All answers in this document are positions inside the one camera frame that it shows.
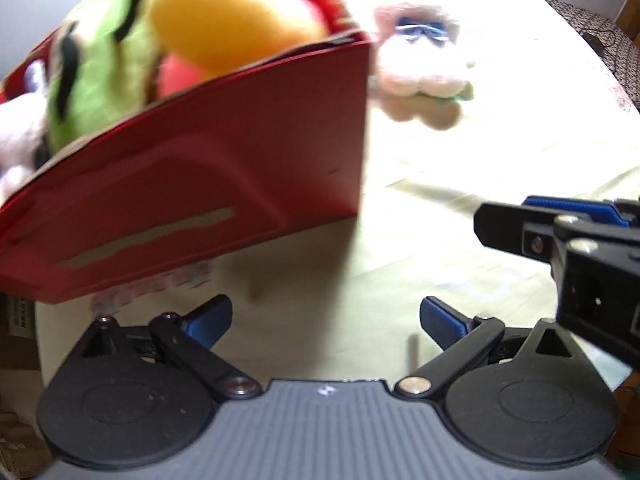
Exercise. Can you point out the red cardboard box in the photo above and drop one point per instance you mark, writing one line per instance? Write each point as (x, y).
(225, 160)

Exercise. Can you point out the brown cardboard carton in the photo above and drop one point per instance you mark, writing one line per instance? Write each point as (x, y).
(17, 360)

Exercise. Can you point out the yellow plush tiger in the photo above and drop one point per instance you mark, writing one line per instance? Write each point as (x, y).
(225, 15)

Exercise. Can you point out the dark floral cloth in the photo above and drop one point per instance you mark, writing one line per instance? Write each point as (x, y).
(615, 60)

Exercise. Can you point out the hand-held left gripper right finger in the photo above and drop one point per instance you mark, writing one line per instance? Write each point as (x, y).
(440, 322)

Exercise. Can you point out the green plush dog black ears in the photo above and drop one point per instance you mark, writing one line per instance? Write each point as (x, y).
(100, 85)

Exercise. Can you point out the green cartoon printed blanket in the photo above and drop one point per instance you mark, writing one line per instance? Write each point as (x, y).
(450, 170)

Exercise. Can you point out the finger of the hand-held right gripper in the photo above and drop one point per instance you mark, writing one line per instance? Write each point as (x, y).
(505, 227)
(575, 207)

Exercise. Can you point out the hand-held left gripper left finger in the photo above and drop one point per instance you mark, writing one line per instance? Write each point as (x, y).
(210, 322)

